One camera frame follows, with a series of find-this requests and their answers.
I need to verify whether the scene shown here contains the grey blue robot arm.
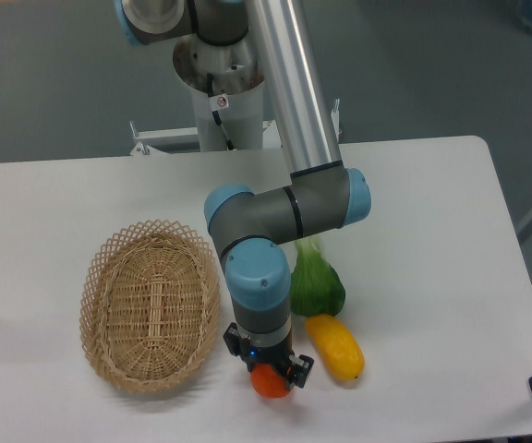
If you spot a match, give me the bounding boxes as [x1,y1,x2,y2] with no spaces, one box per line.
[115,1,371,390]

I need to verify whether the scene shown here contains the green leafy vegetable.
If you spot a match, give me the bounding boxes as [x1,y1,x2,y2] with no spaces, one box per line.
[290,235,345,317]

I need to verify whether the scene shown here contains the white metal base frame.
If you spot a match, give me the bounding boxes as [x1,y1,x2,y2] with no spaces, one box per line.
[128,97,344,156]

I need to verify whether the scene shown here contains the yellow mango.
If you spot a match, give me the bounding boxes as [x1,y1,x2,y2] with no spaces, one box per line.
[305,314,366,381]

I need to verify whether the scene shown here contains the woven wicker basket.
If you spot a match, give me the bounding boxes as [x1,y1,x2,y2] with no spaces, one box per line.
[79,220,221,394]

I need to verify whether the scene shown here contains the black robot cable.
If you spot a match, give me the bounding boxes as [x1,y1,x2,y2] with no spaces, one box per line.
[206,72,236,151]

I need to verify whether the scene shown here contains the orange fruit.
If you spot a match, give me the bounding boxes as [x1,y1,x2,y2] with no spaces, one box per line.
[250,364,291,399]

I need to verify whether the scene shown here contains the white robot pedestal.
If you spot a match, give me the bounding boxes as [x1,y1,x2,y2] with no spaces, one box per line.
[173,34,265,152]

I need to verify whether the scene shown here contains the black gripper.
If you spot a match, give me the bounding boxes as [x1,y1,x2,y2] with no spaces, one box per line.
[223,322,314,391]

